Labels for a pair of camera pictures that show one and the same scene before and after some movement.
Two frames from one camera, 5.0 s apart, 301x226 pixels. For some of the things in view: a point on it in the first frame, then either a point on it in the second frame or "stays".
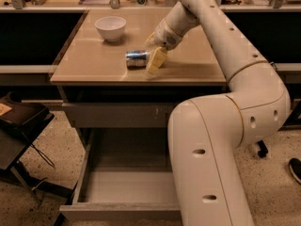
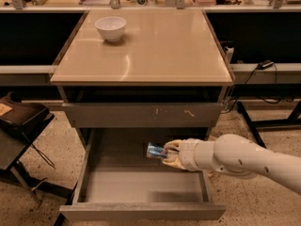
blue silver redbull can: (136, 59) to (157, 151)
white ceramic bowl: (111, 27) stays
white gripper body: (165, 34) to (189, 154)
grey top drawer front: (119, 115) stays
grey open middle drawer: (126, 175) stays
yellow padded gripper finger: (150, 40) to (173, 145)
